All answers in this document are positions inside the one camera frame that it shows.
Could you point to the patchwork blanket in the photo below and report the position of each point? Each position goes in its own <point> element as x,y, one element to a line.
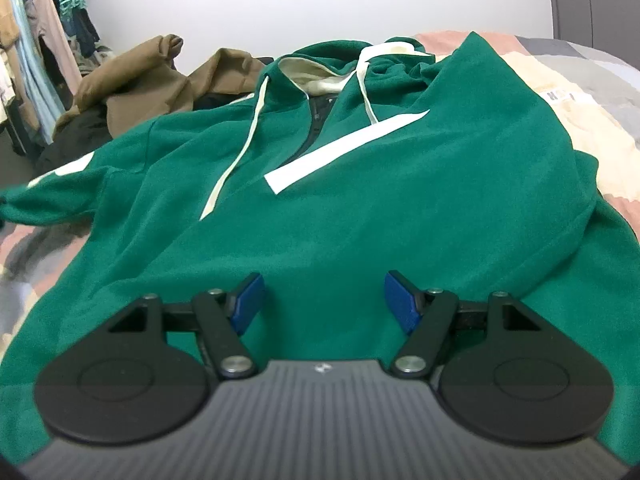
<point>575,100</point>

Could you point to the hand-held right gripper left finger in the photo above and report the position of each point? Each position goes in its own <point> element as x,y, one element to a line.
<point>247,302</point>

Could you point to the black jacket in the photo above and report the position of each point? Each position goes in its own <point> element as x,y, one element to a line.
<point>80,135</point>

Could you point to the grey door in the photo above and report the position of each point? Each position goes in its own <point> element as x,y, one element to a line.
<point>575,0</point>

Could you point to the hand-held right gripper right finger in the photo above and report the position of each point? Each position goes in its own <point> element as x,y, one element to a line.
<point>402,302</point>

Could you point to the row of hanging clothes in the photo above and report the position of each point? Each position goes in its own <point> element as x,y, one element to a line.
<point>35,60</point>

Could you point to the green hoodie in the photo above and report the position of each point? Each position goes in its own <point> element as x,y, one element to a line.
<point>350,200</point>

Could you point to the brown jacket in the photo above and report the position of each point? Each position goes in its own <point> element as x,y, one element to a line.
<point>145,85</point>

